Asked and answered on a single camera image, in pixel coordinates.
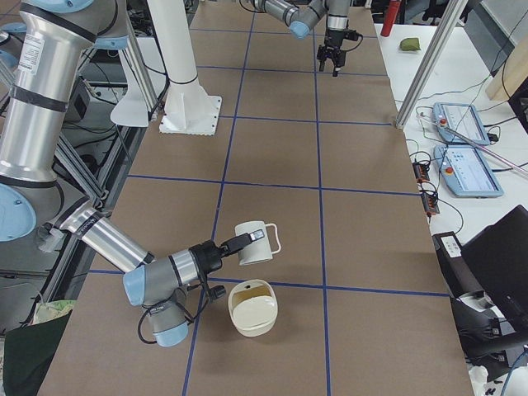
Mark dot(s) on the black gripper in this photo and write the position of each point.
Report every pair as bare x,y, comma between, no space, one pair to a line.
332,37
207,256

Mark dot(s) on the white ribbed mug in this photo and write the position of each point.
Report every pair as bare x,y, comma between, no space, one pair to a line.
259,250

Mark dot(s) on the cream plastic bin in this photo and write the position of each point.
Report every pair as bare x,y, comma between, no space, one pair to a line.
253,307

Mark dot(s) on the red cylinder bottle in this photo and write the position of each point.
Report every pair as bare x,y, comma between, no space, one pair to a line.
390,17

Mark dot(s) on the green cloth pouch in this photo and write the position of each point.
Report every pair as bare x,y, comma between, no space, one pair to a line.
410,44

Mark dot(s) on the far blue teach pendant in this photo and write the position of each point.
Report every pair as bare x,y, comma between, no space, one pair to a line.
462,118

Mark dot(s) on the blue teach pendant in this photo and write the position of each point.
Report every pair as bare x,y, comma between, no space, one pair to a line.
462,118
466,172

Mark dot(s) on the upper orange black adapter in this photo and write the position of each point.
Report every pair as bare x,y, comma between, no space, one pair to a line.
421,172

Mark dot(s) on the orange black adapter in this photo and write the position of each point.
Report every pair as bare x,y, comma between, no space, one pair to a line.
421,172
430,203

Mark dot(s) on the lower orange black adapter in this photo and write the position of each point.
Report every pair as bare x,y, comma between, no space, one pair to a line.
430,203

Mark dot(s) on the near blue teach pendant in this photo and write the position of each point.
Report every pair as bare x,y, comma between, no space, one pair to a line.
466,172

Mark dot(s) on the wooden plank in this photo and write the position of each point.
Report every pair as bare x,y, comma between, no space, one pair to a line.
511,75

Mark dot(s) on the black box white label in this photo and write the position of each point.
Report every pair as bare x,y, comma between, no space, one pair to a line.
458,277

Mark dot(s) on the black office chair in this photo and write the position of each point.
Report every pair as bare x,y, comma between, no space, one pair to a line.
497,258

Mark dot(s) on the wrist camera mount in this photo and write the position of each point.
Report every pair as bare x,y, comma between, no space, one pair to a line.
212,293
352,35

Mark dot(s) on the aluminium frame post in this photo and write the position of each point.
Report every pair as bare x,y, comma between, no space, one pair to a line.
438,42

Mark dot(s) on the white camera stand pedestal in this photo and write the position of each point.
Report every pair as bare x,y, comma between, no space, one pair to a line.
188,108

